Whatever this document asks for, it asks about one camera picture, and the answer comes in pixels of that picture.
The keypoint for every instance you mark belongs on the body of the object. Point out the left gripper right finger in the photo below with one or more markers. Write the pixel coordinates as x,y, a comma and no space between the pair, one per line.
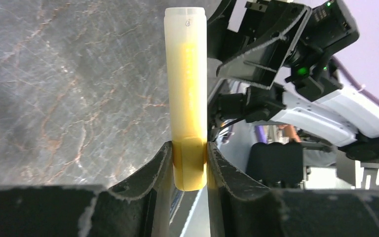
239,206

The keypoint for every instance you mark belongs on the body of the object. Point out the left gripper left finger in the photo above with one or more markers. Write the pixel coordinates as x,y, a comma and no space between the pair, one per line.
138,206

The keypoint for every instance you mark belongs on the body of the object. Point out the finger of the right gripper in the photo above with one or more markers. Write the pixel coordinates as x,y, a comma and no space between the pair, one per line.
222,43
233,68

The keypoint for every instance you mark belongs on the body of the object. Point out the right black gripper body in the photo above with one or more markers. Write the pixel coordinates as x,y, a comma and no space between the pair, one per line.
274,28

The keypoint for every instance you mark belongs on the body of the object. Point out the yellow highlighter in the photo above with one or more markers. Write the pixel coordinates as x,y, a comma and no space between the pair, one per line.
185,31

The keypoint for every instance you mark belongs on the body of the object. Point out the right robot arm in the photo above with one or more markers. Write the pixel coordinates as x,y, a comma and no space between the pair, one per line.
313,90

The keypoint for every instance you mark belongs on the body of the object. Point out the black office chair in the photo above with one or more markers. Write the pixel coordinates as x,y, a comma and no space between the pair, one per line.
276,164

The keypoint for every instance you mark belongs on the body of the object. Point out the person in background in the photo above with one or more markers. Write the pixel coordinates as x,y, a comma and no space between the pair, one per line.
290,132

